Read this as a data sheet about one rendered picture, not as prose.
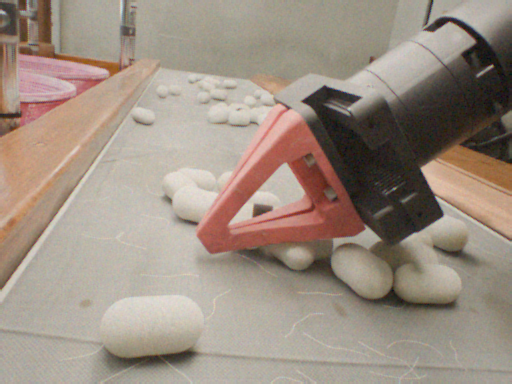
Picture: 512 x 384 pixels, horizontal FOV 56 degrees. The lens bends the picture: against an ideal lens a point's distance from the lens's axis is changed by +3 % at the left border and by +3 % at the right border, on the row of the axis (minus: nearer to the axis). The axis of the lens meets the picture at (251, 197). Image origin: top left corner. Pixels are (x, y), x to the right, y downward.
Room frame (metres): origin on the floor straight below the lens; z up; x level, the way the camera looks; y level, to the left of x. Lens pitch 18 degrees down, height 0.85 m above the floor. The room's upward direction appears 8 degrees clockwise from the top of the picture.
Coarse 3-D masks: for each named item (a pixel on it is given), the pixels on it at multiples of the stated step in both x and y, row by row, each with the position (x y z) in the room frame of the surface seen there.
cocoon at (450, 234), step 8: (448, 216) 0.29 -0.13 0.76; (432, 224) 0.29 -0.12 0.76; (440, 224) 0.28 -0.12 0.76; (448, 224) 0.28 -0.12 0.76; (456, 224) 0.28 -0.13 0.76; (464, 224) 0.28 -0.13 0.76; (432, 232) 0.28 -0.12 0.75; (440, 232) 0.28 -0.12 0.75; (448, 232) 0.28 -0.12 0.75; (456, 232) 0.28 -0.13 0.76; (464, 232) 0.28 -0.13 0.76; (432, 240) 0.28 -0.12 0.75; (440, 240) 0.28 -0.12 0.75; (448, 240) 0.28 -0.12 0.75; (456, 240) 0.28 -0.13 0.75; (464, 240) 0.28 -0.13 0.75; (440, 248) 0.28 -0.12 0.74; (448, 248) 0.28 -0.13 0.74; (456, 248) 0.28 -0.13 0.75
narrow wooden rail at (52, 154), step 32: (160, 64) 1.61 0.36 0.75; (96, 96) 0.57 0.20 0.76; (128, 96) 0.63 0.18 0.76; (32, 128) 0.35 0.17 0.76; (64, 128) 0.37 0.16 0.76; (96, 128) 0.39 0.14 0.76; (0, 160) 0.26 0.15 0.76; (32, 160) 0.27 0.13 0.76; (64, 160) 0.28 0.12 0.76; (0, 192) 0.21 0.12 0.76; (32, 192) 0.22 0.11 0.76; (64, 192) 0.27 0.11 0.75; (0, 224) 0.18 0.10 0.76; (32, 224) 0.21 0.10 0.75; (0, 256) 0.17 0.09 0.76; (0, 288) 0.17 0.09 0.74
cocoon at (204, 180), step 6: (186, 168) 0.33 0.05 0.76; (186, 174) 0.32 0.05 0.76; (192, 174) 0.32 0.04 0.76; (198, 174) 0.33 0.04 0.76; (204, 174) 0.33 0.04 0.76; (210, 174) 0.33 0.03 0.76; (198, 180) 0.32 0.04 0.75; (204, 180) 0.32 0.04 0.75; (210, 180) 0.33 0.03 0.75; (198, 186) 0.32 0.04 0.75; (204, 186) 0.32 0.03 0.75; (210, 186) 0.32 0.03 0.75
